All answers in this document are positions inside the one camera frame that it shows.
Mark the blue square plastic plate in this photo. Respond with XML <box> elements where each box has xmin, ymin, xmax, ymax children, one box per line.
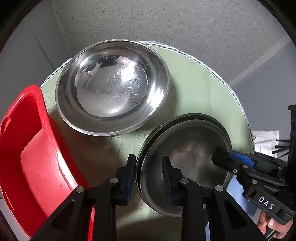
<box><xmin>204</xmin><ymin>178</ymin><xmax>260</xmax><ymax>241</ymax></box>

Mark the large steel bowl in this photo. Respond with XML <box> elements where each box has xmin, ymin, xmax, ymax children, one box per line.
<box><xmin>55</xmin><ymin>40</ymin><xmax>171</xmax><ymax>137</ymax></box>

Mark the red plastic basin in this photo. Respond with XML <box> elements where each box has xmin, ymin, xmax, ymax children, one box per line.
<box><xmin>1</xmin><ymin>85</ymin><xmax>87</xmax><ymax>237</ymax></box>

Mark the person's right hand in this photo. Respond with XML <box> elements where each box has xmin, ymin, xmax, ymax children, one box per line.
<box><xmin>257</xmin><ymin>212</ymin><xmax>293</xmax><ymax>239</ymax></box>

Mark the white tote bag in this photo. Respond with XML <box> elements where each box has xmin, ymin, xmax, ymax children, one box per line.
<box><xmin>252</xmin><ymin>131</ymin><xmax>290</xmax><ymax>158</ymax></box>

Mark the green tablecloth with lace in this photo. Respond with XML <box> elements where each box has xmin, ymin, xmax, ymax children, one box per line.
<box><xmin>41</xmin><ymin>42</ymin><xmax>254</xmax><ymax>240</ymax></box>

